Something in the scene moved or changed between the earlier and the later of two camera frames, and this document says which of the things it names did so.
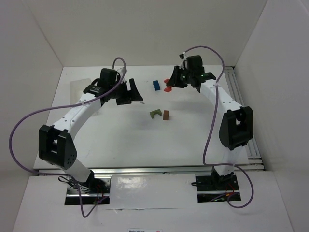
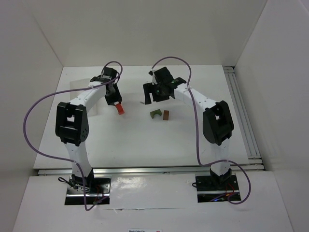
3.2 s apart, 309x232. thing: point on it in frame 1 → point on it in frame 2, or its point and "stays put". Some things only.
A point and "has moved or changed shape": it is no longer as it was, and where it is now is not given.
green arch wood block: [157, 111] stays put
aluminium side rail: [253, 162] stays put
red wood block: [168, 89] has moved or changed shape
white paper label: [144, 230] stays put
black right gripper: [178, 79] → [149, 89]
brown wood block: [166, 115] stays put
